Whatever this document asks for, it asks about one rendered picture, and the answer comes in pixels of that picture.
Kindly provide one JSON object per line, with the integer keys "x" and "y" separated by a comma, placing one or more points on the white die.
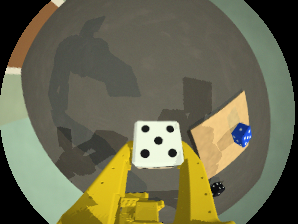
{"x": 157, "y": 145}

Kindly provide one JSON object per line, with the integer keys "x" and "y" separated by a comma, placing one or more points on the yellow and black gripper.
{"x": 101, "y": 202}

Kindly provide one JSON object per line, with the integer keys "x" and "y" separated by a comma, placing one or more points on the blue die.
{"x": 241, "y": 134}

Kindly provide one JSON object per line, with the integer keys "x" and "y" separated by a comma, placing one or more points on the tan square mat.
{"x": 213, "y": 136}

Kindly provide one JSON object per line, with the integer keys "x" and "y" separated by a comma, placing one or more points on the black die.
{"x": 217, "y": 189}

